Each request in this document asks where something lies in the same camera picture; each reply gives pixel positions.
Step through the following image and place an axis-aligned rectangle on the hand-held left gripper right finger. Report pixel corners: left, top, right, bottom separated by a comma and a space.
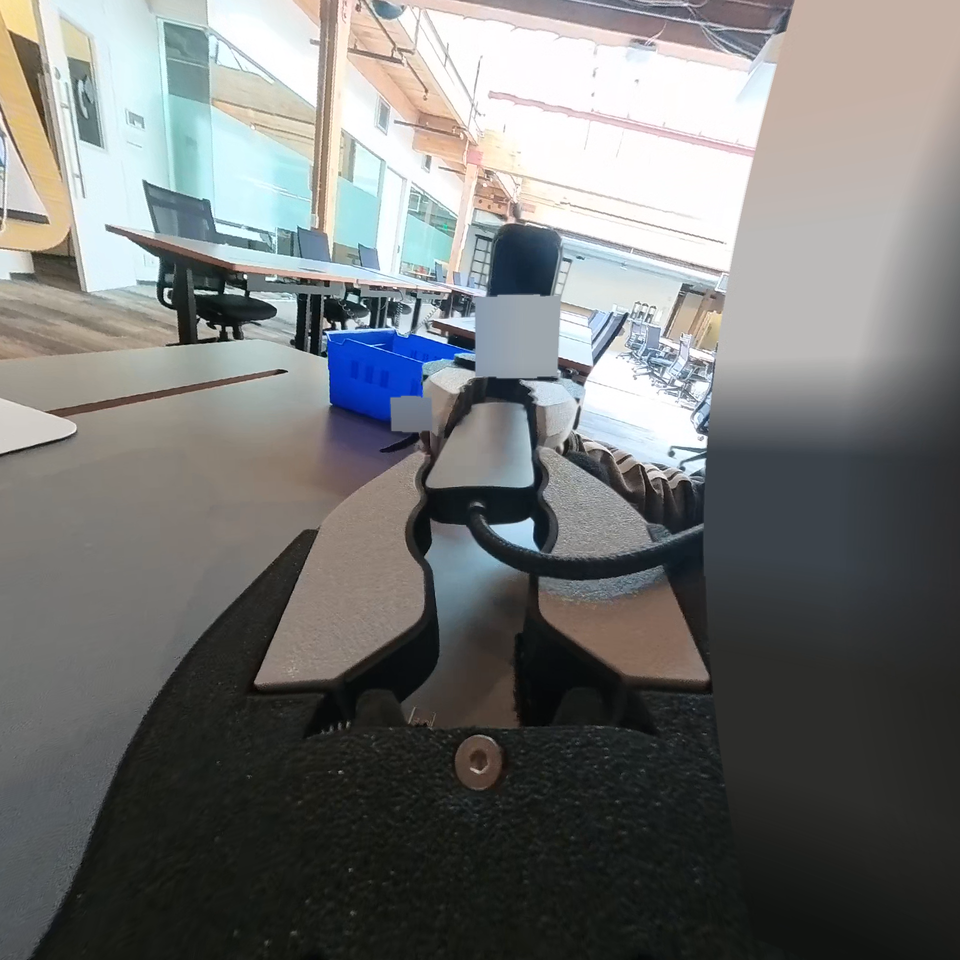
521, 447, 711, 694

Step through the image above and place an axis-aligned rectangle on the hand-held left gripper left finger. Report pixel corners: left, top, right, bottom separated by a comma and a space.
255, 458, 439, 699

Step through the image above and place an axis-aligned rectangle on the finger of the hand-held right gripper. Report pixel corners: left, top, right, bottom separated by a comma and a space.
425, 369, 484, 451
525, 378, 580, 451

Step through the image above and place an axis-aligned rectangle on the grey slim usb hub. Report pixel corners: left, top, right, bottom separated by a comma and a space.
423, 393, 541, 526

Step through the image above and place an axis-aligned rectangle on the black braided hub cable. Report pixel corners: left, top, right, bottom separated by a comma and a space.
465, 500, 706, 583

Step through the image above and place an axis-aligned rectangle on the wooden office desk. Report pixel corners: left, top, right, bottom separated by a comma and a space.
105, 225, 481, 354
432, 308, 601, 379

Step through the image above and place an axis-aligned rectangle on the blue plastic bin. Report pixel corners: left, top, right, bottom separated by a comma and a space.
327, 330, 478, 424

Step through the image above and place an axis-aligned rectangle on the black office chair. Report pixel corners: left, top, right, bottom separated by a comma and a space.
593, 308, 714, 466
143, 180, 279, 343

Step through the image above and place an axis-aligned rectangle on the wooden support column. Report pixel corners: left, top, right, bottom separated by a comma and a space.
311, 0, 357, 241

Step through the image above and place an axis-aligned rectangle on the instruction sheet on stand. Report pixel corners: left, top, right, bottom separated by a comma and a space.
0, 0, 73, 253

